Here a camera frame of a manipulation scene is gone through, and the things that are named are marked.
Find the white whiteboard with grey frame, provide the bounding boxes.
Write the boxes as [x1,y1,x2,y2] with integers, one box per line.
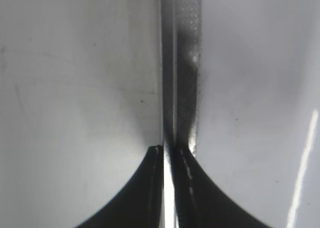
[0,0,201,227]

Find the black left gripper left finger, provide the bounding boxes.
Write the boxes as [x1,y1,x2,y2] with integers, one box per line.
[79,145,164,227]

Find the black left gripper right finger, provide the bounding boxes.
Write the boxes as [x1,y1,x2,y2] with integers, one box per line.
[170,142,268,227]

